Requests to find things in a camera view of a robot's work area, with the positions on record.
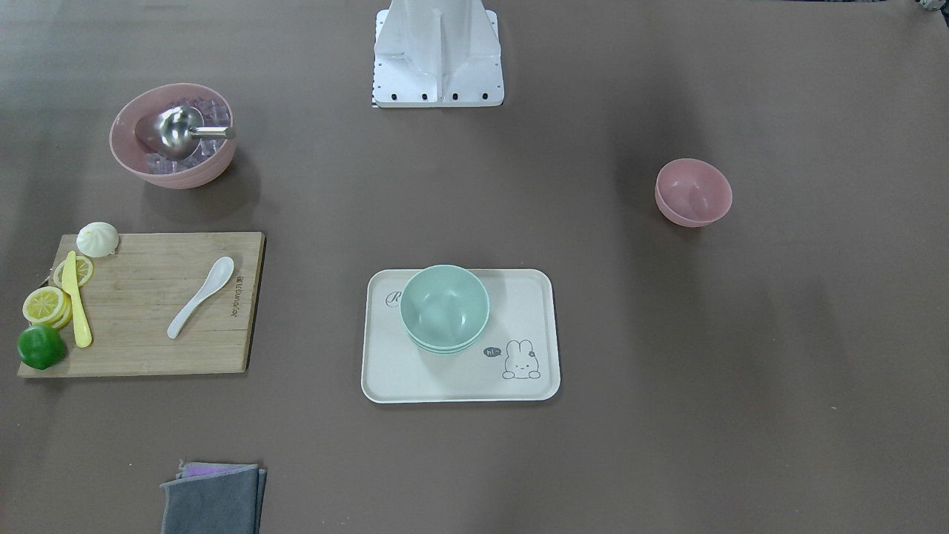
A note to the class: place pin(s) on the small pink bowl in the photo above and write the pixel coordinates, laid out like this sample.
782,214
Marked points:
692,194

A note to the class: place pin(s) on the white ceramic spoon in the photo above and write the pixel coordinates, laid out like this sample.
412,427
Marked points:
217,278

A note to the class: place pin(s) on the green bowl stack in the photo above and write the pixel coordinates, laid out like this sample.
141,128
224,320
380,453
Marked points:
444,309

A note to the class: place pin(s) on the large pink ice bowl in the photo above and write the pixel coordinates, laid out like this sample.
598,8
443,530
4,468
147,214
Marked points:
211,158

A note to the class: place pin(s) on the cream rabbit tray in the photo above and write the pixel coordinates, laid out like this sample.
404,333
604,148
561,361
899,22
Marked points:
515,359

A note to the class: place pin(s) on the steel ice scoop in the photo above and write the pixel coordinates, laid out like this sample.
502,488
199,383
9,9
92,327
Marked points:
176,133

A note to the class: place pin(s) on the bamboo cutting board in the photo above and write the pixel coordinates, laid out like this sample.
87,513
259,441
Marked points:
135,293

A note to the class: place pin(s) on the grey folded cloth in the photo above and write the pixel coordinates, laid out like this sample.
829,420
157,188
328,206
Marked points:
214,498

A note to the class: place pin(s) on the white steamed bun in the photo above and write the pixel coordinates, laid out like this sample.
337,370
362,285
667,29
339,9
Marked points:
97,239

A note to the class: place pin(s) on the lemon slice under knife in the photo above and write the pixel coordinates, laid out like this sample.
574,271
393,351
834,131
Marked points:
84,271

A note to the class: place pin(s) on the yellow plastic knife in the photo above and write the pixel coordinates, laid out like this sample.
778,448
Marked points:
82,331

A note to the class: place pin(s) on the stacked lemon slices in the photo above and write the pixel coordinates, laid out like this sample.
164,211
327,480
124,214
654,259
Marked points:
48,306

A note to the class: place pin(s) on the green lime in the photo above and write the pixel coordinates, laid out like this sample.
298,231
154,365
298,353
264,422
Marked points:
41,346

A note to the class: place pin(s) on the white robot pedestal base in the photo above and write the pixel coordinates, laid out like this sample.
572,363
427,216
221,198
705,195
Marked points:
437,54

